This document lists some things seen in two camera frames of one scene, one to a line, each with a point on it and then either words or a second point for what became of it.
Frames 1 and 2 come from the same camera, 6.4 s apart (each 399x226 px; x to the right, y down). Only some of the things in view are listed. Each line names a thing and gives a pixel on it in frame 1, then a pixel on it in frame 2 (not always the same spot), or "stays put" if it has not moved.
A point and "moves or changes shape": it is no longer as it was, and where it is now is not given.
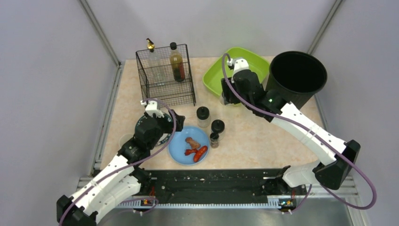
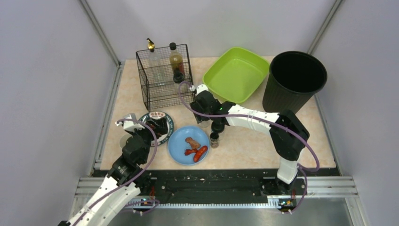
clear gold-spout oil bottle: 155,66 stays put
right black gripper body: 227,92 → 199,110
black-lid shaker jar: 221,100 moves or changes shape
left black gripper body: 174,119 → 156,125
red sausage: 200,152 stays put
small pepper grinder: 214,139 stays put
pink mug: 125,138 stays put
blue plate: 177,145 stays put
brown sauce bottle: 177,64 stays put
